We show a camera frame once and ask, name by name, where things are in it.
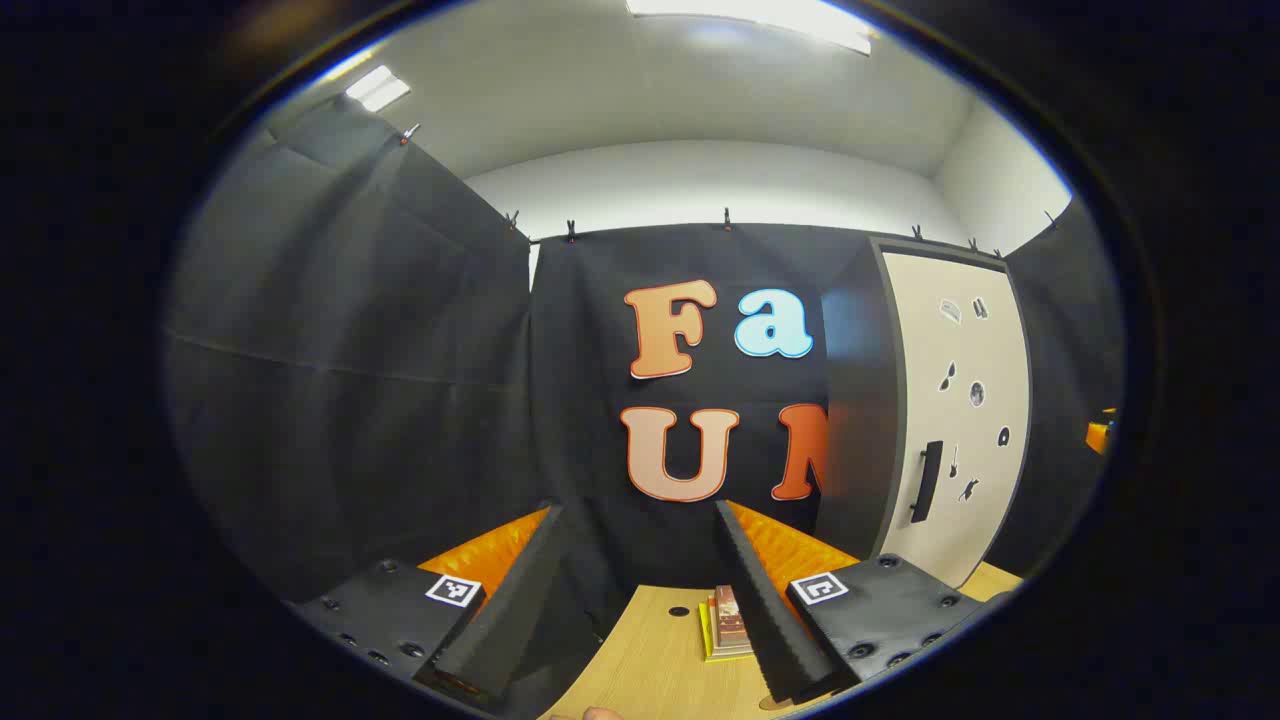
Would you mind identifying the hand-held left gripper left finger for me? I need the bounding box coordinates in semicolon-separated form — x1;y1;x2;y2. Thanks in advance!
285;503;566;713

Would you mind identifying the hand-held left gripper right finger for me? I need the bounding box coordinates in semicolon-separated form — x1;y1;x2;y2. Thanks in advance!
713;498;986;706

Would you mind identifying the white cabinet door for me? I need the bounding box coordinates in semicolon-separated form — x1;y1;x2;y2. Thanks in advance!
878;250;1033;589

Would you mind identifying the black door handle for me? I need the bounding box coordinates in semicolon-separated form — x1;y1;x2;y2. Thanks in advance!
910;440;944;524

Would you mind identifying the dark grey cabinet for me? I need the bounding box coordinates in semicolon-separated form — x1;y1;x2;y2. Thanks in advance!
815;235;1033;591

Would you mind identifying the black backdrop cloth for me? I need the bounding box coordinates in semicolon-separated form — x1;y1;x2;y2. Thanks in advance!
165;95;1126;681

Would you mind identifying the row of black cloth clips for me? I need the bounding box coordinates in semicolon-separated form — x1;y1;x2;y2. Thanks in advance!
400;122;1061;261

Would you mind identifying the small ceiling light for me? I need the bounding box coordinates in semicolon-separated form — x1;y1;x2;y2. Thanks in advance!
345;65;411;113

